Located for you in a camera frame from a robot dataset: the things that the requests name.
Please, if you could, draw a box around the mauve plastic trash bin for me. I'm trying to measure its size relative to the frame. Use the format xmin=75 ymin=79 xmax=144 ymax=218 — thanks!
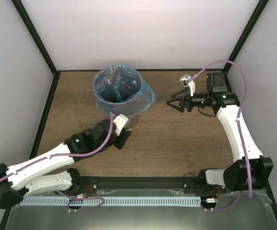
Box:
xmin=96 ymin=103 xmax=140 ymax=129

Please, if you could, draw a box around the blue translucent trash bag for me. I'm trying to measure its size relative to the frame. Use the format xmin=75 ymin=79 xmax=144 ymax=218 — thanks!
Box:
xmin=92 ymin=64 xmax=156 ymax=118

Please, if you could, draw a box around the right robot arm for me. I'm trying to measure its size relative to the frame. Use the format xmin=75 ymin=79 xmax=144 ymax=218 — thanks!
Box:
xmin=166 ymin=73 xmax=273 ymax=193

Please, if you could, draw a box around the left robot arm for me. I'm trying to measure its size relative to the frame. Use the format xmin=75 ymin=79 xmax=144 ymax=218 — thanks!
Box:
xmin=0 ymin=114 xmax=132 ymax=209

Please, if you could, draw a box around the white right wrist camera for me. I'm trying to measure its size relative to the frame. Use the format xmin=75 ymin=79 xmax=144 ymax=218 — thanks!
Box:
xmin=179 ymin=74 xmax=196 ymax=97

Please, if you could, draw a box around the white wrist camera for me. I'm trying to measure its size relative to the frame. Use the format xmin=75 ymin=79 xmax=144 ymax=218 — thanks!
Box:
xmin=113 ymin=114 xmax=129 ymax=136
xmin=179 ymin=74 xmax=196 ymax=97

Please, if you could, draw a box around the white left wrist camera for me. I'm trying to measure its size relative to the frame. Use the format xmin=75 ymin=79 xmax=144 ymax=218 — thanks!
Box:
xmin=113 ymin=114 xmax=129 ymax=136

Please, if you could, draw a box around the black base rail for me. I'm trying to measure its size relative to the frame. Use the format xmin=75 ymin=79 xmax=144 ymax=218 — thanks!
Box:
xmin=79 ymin=176 xmax=200 ymax=195

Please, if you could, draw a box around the white slotted cable duct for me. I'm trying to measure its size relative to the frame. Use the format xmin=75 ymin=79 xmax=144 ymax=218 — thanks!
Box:
xmin=20 ymin=196 xmax=201 ymax=207

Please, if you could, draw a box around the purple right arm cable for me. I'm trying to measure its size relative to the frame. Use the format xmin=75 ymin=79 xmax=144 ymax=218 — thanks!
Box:
xmin=190 ymin=59 xmax=254 ymax=212

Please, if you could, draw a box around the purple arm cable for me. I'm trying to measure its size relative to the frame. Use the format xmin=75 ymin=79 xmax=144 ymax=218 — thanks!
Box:
xmin=0 ymin=111 xmax=115 ymax=213
xmin=190 ymin=59 xmax=254 ymax=212

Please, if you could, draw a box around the black right corner frame post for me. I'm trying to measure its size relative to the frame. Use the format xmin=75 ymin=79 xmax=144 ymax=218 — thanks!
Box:
xmin=228 ymin=0 xmax=269 ymax=62

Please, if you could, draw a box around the black corner frame post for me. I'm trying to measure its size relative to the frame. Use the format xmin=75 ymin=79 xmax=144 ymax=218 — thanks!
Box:
xmin=11 ymin=0 xmax=58 ymax=75
xmin=228 ymin=0 xmax=269 ymax=62

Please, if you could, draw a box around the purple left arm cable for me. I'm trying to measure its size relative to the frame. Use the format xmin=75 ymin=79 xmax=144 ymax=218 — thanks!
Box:
xmin=0 ymin=111 xmax=115 ymax=213

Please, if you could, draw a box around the black left corner frame post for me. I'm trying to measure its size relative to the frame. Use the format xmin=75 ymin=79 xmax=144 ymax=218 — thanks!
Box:
xmin=11 ymin=0 xmax=58 ymax=75

